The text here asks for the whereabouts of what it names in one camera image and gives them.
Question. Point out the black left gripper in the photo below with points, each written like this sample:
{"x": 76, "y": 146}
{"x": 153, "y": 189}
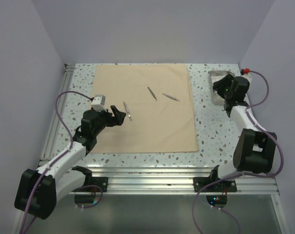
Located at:
{"x": 117, "y": 120}

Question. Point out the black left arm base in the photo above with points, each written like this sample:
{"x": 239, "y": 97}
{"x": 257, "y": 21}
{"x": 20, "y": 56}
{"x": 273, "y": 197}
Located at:
{"x": 95, "y": 186}

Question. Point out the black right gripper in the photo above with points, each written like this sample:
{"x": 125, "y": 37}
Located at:
{"x": 219, "y": 86}

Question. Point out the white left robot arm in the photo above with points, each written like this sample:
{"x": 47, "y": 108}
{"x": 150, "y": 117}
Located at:
{"x": 39, "y": 190}

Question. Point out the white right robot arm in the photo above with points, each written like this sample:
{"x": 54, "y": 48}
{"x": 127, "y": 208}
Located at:
{"x": 255, "y": 149}

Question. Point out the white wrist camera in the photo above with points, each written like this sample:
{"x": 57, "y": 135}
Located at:
{"x": 98, "y": 103}
{"x": 245, "y": 73}

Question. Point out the stainless steel tray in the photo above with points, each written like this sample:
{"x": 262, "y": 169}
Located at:
{"x": 214, "y": 76}

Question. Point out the beige cloth mat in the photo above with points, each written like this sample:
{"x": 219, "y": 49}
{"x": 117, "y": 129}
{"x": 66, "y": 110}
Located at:
{"x": 162, "y": 126}

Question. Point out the straight steel tweezers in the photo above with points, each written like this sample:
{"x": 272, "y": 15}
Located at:
{"x": 127, "y": 111}

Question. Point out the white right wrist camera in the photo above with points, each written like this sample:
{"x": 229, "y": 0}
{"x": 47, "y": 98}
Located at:
{"x": 245, "y": 73}

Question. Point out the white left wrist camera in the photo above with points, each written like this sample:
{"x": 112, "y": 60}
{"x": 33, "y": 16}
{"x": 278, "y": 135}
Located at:
{"x": 98, "y": 103}

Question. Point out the aluminium extrusion frame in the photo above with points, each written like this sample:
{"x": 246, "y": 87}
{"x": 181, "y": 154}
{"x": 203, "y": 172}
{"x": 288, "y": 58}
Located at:
{"x": 166, "y": 173}

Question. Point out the curved steel tweezers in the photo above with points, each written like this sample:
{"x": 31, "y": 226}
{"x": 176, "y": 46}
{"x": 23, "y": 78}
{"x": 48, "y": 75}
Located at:
{"x": 154, "y": 96}
{"x": 171, "y": 97}

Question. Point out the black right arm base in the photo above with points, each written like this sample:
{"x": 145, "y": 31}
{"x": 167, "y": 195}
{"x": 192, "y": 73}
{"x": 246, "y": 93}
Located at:
{"x": 212, "y": 184}

